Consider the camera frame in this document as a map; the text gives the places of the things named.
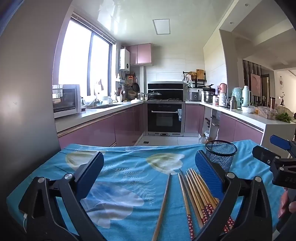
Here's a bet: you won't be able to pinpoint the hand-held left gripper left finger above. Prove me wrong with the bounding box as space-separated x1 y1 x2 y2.
18 151 105 241

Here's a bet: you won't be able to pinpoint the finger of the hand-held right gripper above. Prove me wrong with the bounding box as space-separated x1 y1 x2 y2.
252 145 284 171
270 135 296 158

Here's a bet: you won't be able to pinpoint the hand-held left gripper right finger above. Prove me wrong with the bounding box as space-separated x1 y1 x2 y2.
195 149 273 241

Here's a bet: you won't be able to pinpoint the black mesh utensil holder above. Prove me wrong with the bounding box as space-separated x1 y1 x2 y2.
205 140 238 173

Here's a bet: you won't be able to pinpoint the bunch of wooden chopsticks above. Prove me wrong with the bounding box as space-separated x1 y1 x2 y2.
181 168 235 233

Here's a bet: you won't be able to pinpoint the wooden chopstick red floral end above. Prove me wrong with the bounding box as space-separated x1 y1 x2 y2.
151 173 171 241
178 173 195 240

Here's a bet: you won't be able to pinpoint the person's right hand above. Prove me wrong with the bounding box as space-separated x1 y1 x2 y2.
279 192 296 219

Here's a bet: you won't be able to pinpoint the green leafy vegetables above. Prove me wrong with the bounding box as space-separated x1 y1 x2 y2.
275 112 292 123

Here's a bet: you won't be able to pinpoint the clear plastic container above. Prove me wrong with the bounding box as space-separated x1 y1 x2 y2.
257 106 277 120

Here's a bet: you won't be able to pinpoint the pink lower cabinet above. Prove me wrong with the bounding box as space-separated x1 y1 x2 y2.
57 103 145 150
185 104 205 133
218 112 264 145

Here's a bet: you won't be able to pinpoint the pink cabinet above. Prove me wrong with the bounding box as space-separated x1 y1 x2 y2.
126 43 152 66
57 103 145 150
218 112 264 145
185 104 205 133

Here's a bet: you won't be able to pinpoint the blue floral tablecloth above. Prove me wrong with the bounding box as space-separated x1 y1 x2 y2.
6 139 287 241

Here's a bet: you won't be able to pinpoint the white bowl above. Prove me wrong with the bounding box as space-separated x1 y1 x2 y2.
240 105 256 114

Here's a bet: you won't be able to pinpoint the mint green thermos flask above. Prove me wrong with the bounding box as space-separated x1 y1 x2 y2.
242 85 252 107

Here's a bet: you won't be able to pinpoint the white kitchen countertop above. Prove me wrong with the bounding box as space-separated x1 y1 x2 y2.
54 99 296 149

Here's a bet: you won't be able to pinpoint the black built-in oven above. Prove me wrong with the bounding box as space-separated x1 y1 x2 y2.
145 102 185 137

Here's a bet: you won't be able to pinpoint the stainless steel pot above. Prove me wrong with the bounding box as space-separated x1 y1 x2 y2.
203 91 215 103

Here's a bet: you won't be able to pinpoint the white microwave oven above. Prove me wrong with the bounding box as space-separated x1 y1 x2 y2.
53 84 82 118

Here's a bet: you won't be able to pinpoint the silver rice cooker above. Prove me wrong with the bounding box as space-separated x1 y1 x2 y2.
187 91 201 102

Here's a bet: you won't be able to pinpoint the black range hood panel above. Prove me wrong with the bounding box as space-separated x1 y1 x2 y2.
147 82 184 101

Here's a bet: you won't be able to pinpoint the grey refrigerator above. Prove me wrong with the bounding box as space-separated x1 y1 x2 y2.
0 0 73 200

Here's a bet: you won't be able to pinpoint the kitchen window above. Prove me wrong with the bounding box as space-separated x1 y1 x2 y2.
58 14 115 98

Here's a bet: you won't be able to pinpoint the white gas water heater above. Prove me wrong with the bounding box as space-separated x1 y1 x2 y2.
119 49 130 70

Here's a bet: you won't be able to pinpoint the pink upper cabinet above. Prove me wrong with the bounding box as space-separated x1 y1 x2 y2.
126 43 152 66

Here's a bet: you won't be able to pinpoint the square ceiling light panel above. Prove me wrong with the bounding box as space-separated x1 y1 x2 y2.
152 19 171 36

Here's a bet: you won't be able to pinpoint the framed wall picture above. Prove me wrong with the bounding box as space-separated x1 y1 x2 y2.
250 73 262 95

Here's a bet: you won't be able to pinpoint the black wall rack shelf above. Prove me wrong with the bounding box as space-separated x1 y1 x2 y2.
183 71 207 88

